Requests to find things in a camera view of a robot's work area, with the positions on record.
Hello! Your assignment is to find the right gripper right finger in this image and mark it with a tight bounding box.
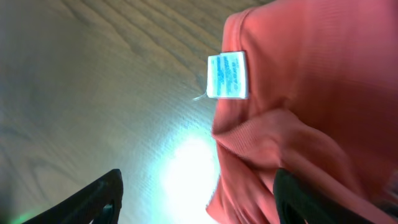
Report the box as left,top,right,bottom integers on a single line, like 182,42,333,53
273,169,370,224

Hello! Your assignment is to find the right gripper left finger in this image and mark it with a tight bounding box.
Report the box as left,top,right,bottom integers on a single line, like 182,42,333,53
24,169,124,224

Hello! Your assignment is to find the red t-shirt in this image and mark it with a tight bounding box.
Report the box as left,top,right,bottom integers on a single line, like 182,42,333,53
206,0,397,223

